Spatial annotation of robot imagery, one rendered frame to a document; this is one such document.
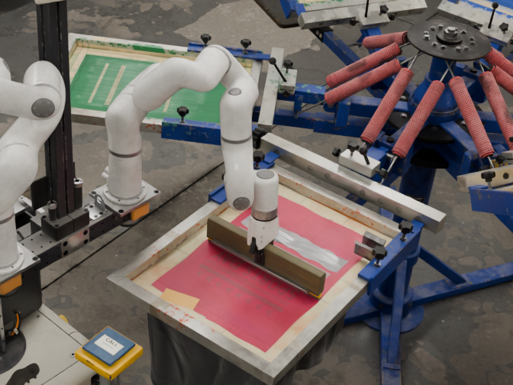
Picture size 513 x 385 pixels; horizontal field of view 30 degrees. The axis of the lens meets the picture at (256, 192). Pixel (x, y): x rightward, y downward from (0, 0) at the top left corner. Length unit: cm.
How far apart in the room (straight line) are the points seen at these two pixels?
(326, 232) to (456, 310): 139
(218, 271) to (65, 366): 87
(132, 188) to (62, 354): 96
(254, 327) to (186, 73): 73
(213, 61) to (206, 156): 251
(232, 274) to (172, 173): 207
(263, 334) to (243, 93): 67
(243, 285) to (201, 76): 68
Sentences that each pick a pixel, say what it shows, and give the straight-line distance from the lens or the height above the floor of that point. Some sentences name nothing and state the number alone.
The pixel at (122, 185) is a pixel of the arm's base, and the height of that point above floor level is 120.
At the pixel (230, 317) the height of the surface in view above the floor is 95.
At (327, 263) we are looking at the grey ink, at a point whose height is 96.
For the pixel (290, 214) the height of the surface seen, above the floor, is 95.
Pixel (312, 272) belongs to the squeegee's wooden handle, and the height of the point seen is 105.
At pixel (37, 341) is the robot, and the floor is 28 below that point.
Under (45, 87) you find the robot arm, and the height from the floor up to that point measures 170.
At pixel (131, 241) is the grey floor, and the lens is 442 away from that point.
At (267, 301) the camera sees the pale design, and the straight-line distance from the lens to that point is 276.
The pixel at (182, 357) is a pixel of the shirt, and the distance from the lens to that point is 289.
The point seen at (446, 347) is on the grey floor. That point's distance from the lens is 412.
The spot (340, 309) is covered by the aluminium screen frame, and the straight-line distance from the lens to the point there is 271.
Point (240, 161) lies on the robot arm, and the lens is 255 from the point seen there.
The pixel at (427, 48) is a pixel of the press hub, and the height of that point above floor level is 131.
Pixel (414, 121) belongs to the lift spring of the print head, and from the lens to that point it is 330.
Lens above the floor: 283
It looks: 37 degrees down
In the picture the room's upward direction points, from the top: 6 degrees clockwise
